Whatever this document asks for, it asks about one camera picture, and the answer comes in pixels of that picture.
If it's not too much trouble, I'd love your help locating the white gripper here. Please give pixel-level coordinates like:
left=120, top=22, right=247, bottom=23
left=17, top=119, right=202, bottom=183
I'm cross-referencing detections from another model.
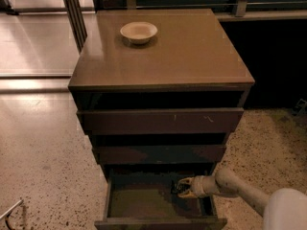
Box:
left=177, top=175, right=209, bottom=198

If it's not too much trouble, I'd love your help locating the black rxbar chocolate bar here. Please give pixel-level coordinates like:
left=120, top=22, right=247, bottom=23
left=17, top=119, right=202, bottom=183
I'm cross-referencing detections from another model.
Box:
left=171, top=181, right=179, bottom=195

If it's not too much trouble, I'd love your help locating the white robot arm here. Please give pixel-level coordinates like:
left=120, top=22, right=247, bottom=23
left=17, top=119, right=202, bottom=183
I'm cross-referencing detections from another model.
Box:
left=176, top=168, right=307, bottom=230

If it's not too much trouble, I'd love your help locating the middle drawer front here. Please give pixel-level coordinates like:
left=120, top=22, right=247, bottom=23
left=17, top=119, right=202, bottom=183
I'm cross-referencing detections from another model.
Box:
left=92, top=145, right=225, bottom=165

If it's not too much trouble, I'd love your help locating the open bottom drawer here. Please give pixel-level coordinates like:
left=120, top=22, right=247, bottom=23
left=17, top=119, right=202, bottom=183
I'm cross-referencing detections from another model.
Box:
left=95, top=170, right=227, bottom=230

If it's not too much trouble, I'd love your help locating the top drawer front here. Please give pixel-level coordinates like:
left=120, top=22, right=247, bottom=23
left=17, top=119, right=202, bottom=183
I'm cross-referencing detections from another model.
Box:
left=77, top=108, right=244, bottom=135

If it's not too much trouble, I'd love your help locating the brown drawer cabinet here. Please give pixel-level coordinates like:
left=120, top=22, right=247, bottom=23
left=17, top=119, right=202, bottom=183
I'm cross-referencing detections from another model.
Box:
left=67, top=8, right=256, bottom=230

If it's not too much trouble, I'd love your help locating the white ceramic bowl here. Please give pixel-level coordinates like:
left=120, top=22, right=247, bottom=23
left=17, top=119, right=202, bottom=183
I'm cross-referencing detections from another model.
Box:
left=120, top=22, right=158, bottom=45

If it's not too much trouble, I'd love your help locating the metal rod bottom left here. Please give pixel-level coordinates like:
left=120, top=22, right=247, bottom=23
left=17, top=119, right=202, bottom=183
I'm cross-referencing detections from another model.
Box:
left=0, top=199, right=24, bottom=220

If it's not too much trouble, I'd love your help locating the metal window frame post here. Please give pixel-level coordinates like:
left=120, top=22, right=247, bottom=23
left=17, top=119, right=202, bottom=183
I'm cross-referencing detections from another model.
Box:
left=63, top=0, right=87, bottom=52

